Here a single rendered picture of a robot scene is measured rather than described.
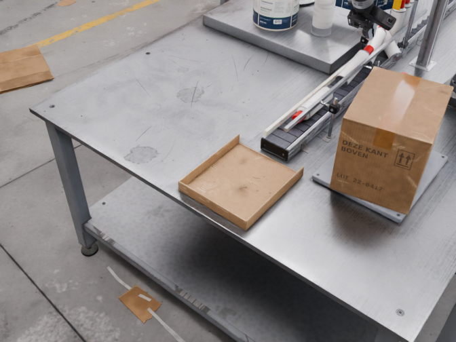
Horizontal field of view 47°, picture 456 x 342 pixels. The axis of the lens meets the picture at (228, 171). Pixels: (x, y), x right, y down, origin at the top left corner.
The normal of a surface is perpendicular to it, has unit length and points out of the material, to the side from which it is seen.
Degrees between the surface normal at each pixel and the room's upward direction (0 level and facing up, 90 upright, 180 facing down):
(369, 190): 90
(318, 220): 0
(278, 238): 0
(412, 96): 0
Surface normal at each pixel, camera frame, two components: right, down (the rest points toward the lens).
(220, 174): 0.01, -0.74
